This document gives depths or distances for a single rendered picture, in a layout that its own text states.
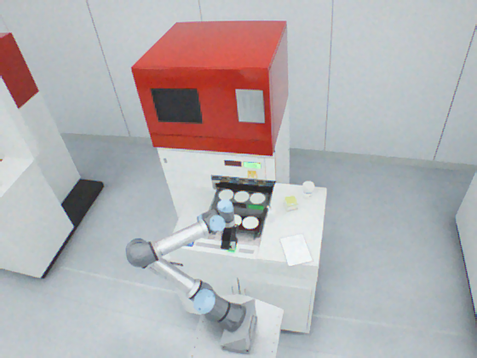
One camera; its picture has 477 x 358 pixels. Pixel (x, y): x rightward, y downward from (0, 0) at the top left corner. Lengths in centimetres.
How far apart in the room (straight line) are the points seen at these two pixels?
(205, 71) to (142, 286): 198
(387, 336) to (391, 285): 46
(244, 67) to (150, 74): 56
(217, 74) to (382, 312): 214
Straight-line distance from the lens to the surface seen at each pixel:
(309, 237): 218
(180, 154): 255
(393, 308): 313
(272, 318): 206
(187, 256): 226
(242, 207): 244
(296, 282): 223
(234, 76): 202
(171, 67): 213
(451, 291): 337
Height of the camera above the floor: 267
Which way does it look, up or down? 43 degrees down
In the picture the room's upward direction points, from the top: 7 degrees counter-clockwise
